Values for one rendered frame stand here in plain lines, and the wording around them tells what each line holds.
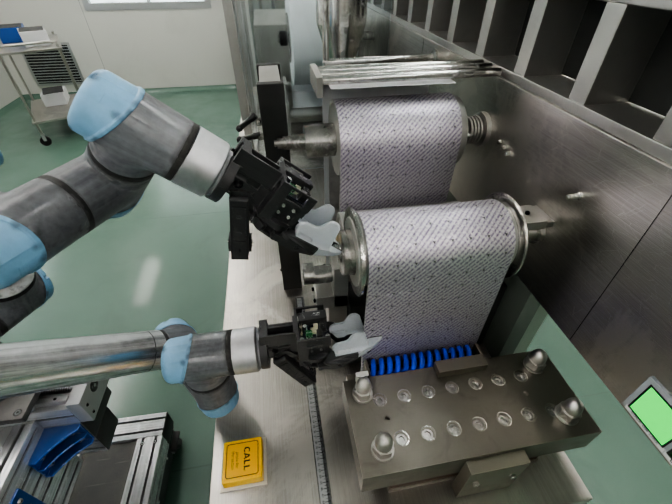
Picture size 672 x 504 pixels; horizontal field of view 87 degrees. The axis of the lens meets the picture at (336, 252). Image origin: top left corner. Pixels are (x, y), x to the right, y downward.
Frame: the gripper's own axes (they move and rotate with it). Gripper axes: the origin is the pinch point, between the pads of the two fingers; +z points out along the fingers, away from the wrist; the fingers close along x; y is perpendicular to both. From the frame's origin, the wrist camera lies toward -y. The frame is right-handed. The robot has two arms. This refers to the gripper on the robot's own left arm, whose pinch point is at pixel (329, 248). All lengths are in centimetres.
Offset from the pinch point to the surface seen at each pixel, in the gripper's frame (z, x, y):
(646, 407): 33.6, -27.7, 16.7
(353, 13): -2, 66, 28
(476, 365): 33.5, -11.2, -0.8
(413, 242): 7.7, -3.6, 9.6
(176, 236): 14, 183, -153
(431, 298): 18.1, -5.4, 3.8
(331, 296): 8.9, 2.1, -9.9
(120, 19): -124, 551, -150
